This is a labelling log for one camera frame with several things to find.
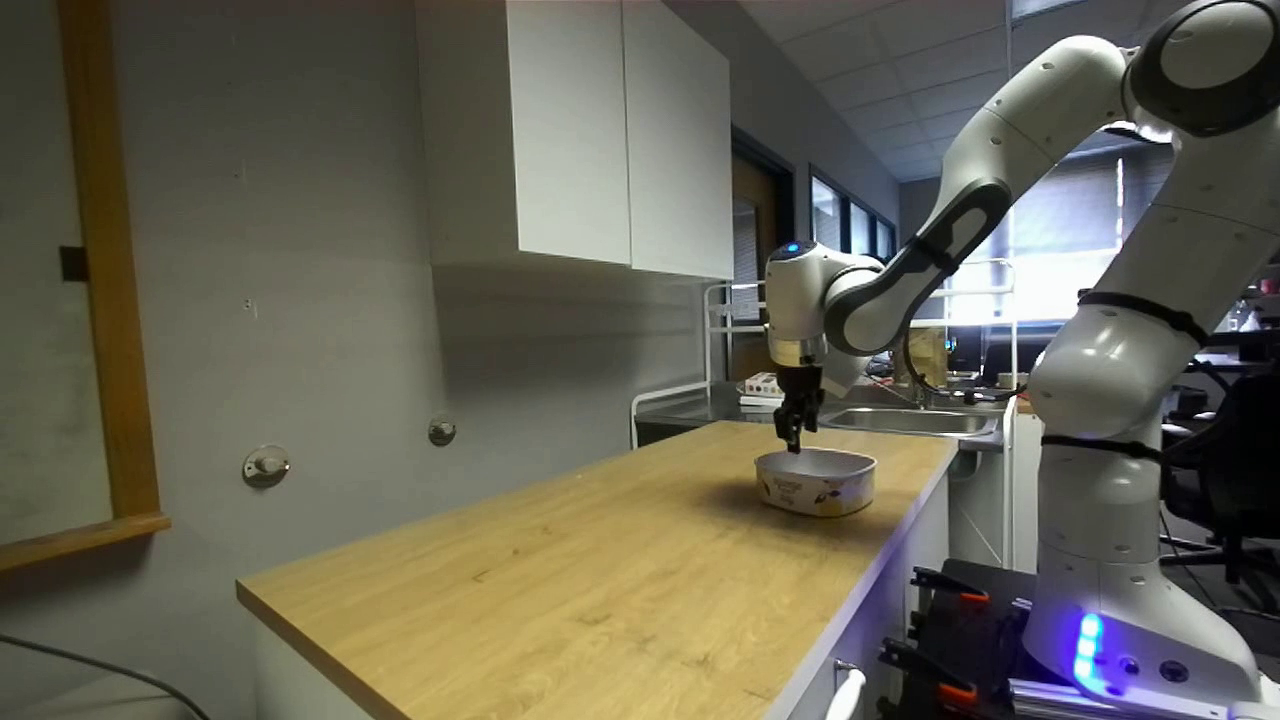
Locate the black clip on frame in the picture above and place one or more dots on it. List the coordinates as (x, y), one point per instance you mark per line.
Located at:
(72, 261)

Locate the stainless steel sink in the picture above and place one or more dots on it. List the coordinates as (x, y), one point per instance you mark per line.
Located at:
(906, 417)

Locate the wooden framed whiteboard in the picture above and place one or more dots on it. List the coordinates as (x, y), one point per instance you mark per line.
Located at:
(115, 333)

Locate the round metal wall knob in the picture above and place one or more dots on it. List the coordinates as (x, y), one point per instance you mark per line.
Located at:
(261, 471)
(443, 432)

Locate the brown paper bag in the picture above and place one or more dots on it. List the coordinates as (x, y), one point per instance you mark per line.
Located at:
(930, 360)

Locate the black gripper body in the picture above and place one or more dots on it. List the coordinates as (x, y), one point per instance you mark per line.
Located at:
(796, 392)

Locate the black clamps with orange tips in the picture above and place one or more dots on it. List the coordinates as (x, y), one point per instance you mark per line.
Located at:
(960, 641)

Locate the white plastic tub bowl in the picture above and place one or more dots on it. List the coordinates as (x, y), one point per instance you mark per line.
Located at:
(817, 481)

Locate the red and white box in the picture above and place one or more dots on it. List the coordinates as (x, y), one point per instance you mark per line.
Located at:
(758, 392)

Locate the white wall cabinet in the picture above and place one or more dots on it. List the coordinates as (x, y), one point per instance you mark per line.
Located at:
(584, 135)

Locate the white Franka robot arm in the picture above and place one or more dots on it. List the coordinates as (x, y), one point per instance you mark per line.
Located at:
(1133, 374)

